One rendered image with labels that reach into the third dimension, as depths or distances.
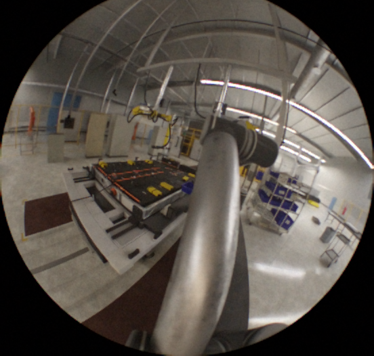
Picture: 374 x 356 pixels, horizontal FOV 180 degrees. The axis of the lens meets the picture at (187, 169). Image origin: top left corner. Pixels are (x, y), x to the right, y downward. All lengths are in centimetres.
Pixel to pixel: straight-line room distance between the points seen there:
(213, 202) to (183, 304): 22
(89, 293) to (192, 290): 156
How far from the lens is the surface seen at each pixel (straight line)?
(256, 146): 52
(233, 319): 85
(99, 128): 574
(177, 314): 28
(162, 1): 986
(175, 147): 495
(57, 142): 517
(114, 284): 171
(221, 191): 27
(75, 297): 179
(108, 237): 102
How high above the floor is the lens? 162
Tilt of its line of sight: 13 degrees down
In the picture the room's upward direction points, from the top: 16 degrees clockwise
